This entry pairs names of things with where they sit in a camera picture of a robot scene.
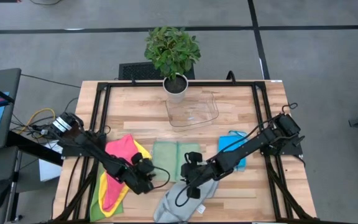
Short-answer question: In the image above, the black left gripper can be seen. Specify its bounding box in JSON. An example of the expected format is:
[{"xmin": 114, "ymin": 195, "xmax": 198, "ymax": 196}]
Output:
[{"xmin": 124, "ymin": 152, "xmax": 155, "ymax": 195}]

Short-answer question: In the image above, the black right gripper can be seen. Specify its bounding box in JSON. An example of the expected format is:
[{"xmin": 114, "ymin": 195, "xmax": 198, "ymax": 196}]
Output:
[{"xmin": 180, "ymin": 151, "xmax": 220, "ymax": 200}]

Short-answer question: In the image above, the pale green-edged towel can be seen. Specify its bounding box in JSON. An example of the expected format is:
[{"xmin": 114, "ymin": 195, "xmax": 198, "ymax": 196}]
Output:
[{"xmin": 152, "ymin": 141, "xmax": 202, "ymax": 183}]

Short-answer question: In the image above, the bright blue terry towel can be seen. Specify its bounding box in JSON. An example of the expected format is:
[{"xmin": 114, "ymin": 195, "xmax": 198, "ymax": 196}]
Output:
[{"xmin": 218, "ymin": 130, "xmax": 248, "ymax": 172}]

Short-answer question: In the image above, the grey waffle towel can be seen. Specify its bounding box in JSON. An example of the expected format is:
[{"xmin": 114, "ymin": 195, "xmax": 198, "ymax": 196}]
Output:
[{"xmin": 153, "ymin": 179, "xmax": 219, "ymax": 223}]

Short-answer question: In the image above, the pink towel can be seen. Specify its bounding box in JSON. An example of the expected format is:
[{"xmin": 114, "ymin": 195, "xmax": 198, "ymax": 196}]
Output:
[{"xmin": 104, "ymin": 133, "xmax": 141, "ymax": 214}]

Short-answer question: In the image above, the yellow towel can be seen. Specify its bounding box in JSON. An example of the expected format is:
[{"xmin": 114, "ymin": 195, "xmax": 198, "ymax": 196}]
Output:
[{"xmin": 98, "ymin": 139, "xmax": 152, "ymax": 218}]

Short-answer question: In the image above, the green towel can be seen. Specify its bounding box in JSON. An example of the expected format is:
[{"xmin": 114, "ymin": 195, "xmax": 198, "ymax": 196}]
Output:
[{"xmin": 89, "ymin": 161, "xmax": 124, "ymax": 223}]

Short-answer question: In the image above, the clear plastic bin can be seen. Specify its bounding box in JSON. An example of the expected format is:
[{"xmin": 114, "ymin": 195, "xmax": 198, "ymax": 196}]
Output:
[{"xmin": 165, "ymin": 91, "xmax": 219, "ymax": 128}]

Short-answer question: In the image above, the white plant pot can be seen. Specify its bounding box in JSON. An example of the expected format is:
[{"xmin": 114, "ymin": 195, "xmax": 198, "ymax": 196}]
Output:
[{"xmin": 162, "ymin": 73, "xmax": 190, "ymax": 103}]

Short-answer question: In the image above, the black floor vent grille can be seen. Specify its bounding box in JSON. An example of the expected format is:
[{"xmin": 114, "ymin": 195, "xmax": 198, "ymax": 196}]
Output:
[{"xmin": 118, "ymin": 61, "xmax": 196, "ymax": 81}]

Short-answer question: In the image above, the green leafy plant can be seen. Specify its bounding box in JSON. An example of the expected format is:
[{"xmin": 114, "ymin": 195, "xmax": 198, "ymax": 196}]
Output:
[{"xmin": 144, "ymin": 26, "xmax": 202, "ymax": 80}]

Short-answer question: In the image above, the black metal table frame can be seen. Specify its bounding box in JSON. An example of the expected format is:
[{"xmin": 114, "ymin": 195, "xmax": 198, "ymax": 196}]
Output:
[{"xmin": 53, "ymin": 80, "xmax": 318, "ymax": 224}]

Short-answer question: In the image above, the black frame cable loop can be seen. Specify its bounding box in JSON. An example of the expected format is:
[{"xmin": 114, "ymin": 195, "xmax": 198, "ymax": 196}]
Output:
[{"xmin": 226, "ymin": 70, "xmax": 237, "ymax": 85}]

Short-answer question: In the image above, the black cable bundle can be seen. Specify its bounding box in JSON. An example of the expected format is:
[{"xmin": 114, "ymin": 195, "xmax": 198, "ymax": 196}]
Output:
[{"xmin": 11, "ymin": 98, "xmax": 80, "ymax": 141}]

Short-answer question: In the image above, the yellow cable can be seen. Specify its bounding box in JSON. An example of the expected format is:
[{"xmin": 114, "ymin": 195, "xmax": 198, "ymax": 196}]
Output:
[{"xmin": 17, "ymin": 107, "xmax": 57, "ymax": 134}]

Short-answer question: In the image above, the thin black floor cable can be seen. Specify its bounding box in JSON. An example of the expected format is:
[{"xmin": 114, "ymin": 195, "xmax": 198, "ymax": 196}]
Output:
[{"xmin": 20, "ymin": 73, "xmax": 83, "ymax": 90}]

